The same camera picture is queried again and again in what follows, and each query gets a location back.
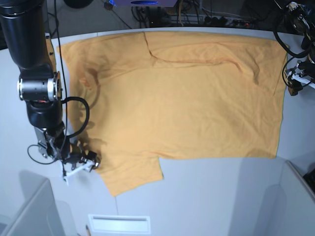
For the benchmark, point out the grey partition panel right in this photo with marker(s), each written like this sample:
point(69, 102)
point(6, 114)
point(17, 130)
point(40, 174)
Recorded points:
point(288, 207)

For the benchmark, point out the orange yellow T-shirt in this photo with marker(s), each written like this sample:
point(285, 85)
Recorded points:
point(176, 95)

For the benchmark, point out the grey partition panel left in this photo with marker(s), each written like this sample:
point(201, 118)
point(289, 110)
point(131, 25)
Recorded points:
point(38, 216)

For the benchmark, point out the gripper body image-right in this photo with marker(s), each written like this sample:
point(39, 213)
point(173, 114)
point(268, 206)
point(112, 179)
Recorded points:
point(307, 67)

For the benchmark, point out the white paper label sheet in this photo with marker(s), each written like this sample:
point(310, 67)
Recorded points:
point(117, 224)

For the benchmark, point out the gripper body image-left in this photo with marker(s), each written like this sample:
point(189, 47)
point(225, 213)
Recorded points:
point(58, 146)

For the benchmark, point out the pencil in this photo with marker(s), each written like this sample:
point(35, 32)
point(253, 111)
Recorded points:
point(88, 231)

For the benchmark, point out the grey partition panel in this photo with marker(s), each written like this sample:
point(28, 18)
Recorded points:
point(38, 216)
point(288, 207)

